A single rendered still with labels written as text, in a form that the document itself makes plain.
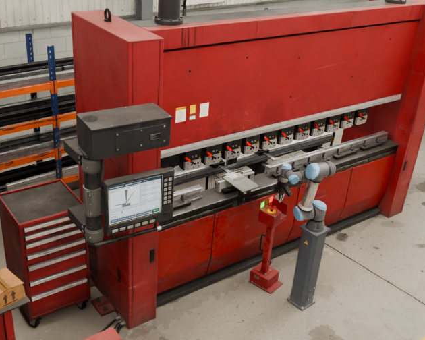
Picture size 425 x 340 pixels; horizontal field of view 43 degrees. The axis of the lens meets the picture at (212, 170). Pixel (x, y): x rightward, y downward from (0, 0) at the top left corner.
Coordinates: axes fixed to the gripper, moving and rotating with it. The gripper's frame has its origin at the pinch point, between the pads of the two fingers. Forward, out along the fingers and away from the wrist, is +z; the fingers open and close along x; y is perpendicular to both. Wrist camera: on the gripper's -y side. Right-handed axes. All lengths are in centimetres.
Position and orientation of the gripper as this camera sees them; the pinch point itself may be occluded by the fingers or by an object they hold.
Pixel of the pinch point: (280, 201)
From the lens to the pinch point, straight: 463.0
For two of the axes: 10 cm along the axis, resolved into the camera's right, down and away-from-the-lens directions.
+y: -7.6, -4.2, 5.0
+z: -1.3, 8.5, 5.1
